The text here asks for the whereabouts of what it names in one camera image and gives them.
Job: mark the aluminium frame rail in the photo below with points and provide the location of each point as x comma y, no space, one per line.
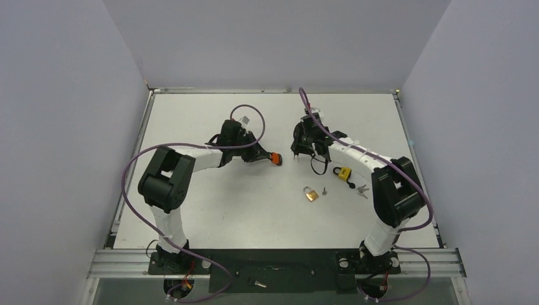
133,264

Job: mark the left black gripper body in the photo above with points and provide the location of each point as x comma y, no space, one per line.
249,154

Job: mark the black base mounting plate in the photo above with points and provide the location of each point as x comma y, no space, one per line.
279,271

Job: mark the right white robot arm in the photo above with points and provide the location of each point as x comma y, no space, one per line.
395,186

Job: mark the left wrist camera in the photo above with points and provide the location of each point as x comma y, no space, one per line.
244,121

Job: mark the silver key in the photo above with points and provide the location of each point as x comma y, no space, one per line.
362,191

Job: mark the brass padlock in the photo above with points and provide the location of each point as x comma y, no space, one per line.
310,194

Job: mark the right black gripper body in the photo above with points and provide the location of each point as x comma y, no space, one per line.
303,140

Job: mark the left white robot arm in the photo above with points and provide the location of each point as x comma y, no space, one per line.
165,182

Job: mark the orange padlock with key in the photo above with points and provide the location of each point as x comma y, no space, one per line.
276,158

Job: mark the yellow padlock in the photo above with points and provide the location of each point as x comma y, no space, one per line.
344,173

